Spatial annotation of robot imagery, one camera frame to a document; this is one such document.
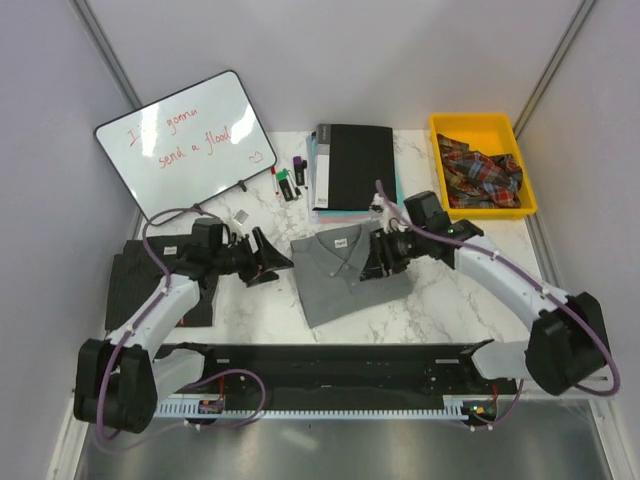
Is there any white whiteboard black frame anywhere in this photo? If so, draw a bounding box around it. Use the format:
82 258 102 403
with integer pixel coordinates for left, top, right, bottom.
94 70 277 219

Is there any white slotted cable duct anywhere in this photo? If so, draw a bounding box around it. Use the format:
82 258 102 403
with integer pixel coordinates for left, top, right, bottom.
154 395 469 421

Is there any green black marker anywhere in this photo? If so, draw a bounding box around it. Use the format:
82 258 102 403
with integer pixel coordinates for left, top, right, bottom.
276 169 297 202

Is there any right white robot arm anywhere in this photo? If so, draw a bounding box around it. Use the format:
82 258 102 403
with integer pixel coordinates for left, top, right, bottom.
365 191 621 397

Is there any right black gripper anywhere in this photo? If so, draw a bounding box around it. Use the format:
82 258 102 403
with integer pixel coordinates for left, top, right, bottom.
358 226 427 283

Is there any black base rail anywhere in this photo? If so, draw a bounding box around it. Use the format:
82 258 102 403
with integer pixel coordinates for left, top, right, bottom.
149 342 518 413

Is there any grey long sleeve shirt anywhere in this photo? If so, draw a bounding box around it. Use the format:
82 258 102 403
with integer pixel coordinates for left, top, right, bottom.
290 221 413 328

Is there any folded black striped shirt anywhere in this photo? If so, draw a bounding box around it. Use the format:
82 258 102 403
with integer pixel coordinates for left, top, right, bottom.
105 235 218 331

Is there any black folder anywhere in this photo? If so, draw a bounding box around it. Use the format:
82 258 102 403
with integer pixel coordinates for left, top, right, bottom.
312 124 397 211

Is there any red marker pen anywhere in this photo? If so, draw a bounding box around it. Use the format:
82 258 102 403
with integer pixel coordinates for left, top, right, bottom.
270 166 280 197

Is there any purple black marker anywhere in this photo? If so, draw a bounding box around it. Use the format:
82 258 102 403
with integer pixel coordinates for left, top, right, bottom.
293 156 308 188

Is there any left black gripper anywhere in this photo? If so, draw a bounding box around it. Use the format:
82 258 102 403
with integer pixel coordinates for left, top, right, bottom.
212 228 293 289

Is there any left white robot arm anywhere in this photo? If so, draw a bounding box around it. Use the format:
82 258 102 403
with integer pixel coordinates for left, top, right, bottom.
73 216 294 433

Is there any yellow plastic bin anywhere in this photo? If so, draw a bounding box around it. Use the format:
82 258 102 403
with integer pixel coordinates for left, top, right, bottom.
429 113 537 220

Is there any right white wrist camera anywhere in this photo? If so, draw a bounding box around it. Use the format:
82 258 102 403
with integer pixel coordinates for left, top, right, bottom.
368 193 396 230

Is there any plaid shirt in bin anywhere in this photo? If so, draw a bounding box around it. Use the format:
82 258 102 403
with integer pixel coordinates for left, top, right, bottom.
437 134 524 209

